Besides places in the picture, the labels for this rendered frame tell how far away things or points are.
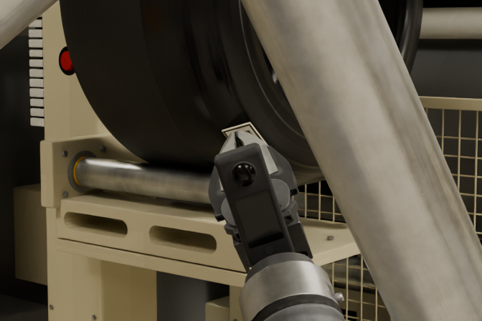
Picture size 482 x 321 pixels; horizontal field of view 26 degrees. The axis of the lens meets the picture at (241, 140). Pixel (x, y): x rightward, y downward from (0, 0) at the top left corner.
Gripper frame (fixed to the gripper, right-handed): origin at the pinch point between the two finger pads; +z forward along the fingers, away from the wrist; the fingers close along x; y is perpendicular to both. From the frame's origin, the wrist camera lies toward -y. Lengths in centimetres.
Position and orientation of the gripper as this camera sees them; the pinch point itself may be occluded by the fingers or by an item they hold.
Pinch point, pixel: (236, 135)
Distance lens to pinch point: 113.4
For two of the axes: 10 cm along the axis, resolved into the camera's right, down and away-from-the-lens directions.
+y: 2.7, 6.7, 6.9
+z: -2.0, -6.6, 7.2
